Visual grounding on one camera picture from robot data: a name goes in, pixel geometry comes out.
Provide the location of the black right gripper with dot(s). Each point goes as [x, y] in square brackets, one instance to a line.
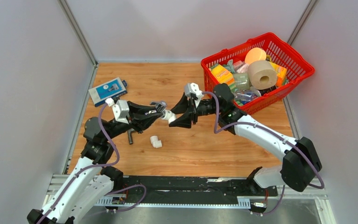
[185, 119]

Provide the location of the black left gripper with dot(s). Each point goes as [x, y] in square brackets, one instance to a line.
[141, 124]

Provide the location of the white PVC elbow fitting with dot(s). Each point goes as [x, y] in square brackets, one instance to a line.
[168, 116]

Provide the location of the white PVC elbow on table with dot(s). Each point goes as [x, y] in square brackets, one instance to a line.
[155, 141]

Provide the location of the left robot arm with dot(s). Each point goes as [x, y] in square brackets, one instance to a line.
[94, 174]

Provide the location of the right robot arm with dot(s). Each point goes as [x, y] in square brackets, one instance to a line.
[300, 164]

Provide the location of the blue Harry's razor box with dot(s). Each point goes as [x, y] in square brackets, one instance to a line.
[111, 89]

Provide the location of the yellow green sponge pack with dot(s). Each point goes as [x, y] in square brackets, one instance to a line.
[223, 76]

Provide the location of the brown toilet paper roll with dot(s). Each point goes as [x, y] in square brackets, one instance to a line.
[262, 75]

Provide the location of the orange round sponge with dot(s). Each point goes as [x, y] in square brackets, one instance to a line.
[255, 54]

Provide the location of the orange yellow box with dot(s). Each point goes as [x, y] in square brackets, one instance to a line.
[281, 73]

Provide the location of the red plastic basket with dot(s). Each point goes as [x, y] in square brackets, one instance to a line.
[281, 53]

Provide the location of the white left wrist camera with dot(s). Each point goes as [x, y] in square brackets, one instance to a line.
[120, 109]

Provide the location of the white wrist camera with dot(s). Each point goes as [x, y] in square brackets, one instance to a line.
[120, 109]
[193, 88]

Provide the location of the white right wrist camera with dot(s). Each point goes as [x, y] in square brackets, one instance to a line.
[193, 88]

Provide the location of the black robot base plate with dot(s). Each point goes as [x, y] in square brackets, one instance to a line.
[188, 190]

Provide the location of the aluminium frame rail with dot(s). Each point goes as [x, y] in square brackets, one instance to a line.
[318, 196]

